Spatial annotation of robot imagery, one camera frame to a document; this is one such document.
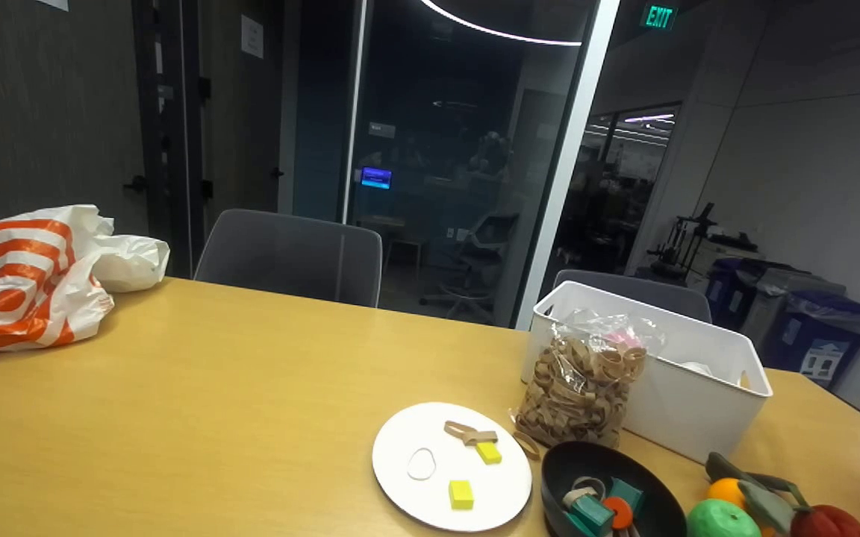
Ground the white plastic basket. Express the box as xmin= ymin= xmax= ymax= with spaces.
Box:
xmin=519 ymin=282 xmax=772 ymax=462

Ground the wooden clothespin on plate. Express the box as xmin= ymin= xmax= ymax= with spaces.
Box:
xmin=444 ymin=420 xmax=499 ymax=444

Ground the grey chair left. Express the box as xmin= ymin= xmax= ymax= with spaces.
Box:
xmin=195 ymin=209 xmax=383 ymax=309

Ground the clear bag of wooden pieces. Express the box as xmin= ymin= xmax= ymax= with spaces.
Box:
xmin=516 ymin=310 xmax=647 ymax=447

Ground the yellow block rear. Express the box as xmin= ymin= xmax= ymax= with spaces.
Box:
xmin=475 ymin=443 xmax=502 ymax=465

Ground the yellow block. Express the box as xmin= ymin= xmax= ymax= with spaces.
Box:
xmin=475 ymin=443 xmax=502 ymax=465
xmin=448 ymin=482 xmax=475 ymax=511

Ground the white round plate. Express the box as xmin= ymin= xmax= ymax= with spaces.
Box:
xmin=369 ymin=404 xmax=532 ymax=534

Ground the yellow block front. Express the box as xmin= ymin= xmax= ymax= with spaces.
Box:
xmin=448 ymin=482 xmax=475 ymax=511

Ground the teal wooden block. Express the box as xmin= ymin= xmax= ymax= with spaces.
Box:
xmin=571 ymin=495 xmax=611 ymax=537

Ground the orange round toy piece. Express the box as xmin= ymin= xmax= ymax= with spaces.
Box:
xmin=602 ymin=495 xmax=635 ymax=532

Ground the black oval bowl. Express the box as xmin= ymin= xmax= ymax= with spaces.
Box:
xmin=541 ymin=443 xmax=686 ymax=537

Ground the green exit sign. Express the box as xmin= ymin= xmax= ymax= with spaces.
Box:
xmin=642 ymin=3 xmax=675 ymax=30

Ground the orange toy fruit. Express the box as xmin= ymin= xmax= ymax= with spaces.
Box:
xmin=707 ymin=477 xmax=747 ymax=508

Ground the green toy apple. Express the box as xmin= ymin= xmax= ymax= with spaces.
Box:
xmin=686 ymin=498 xmax=760 ymax=537

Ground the orange and white plastic bag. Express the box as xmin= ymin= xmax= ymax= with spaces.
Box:
xmin=0 ymin=204 xmax=171 ymax=352

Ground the blue recycling bin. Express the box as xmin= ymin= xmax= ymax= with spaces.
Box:
xmin=760 ymin=294 xmax=860 ymax=389

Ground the dark green toy vegetable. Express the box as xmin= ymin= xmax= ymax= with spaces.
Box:
xmin=705 ymin=452 xmax=801 ymax=537

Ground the red toy fruit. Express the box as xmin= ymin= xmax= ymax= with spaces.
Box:
xmin=792 ymin=504 xmax=860 ymax=537

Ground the white ring on plate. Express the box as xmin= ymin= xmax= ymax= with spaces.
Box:
xmin=402 ymin=444 xmax=442 ymax=483

